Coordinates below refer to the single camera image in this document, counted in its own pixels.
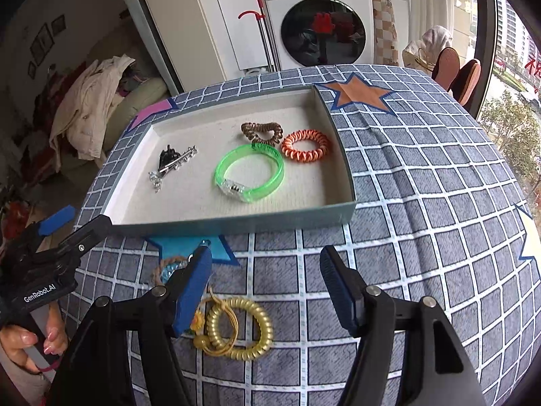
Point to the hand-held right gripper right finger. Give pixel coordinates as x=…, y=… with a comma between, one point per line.
x=338, y=287

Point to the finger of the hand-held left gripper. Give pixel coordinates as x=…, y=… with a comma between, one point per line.
x=86, y=234
x=55, y=220

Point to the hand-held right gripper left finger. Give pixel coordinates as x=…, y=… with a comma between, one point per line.
x=192, y=292

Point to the grey-green jewelry tray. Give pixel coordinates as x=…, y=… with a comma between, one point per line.
x=296, y=186

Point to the green translucent bangle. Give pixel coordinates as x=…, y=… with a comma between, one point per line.
x=258, y=149

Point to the person's left hand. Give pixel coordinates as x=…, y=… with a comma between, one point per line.
x=17, y=342

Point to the grey checked star tablecloth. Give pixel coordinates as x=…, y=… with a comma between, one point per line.
x=422, y=220

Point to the cream clothes pile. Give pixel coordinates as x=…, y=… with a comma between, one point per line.
x=93, y=101

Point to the cream sofa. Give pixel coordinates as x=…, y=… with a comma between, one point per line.
x=148, y=93

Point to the white tall cabinet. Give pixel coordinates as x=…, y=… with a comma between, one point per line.
x=198, y=29

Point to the brown chair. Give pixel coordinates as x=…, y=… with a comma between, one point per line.
x=447, y=67
x=468, y=80

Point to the white cloth on chair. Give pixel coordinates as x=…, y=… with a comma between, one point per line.
x=435, y=40

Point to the white washing machine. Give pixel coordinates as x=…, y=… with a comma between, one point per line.
x=274, y=17

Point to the red window lettering decal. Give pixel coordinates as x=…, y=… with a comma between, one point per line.
x=533, y=67

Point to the large dark picture frame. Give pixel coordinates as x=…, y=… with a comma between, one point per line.
x=41, y=44

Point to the small dark picture frame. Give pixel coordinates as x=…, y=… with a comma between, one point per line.
x=58, y=23

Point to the black window frame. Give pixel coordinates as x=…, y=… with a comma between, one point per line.
x=486, y=42

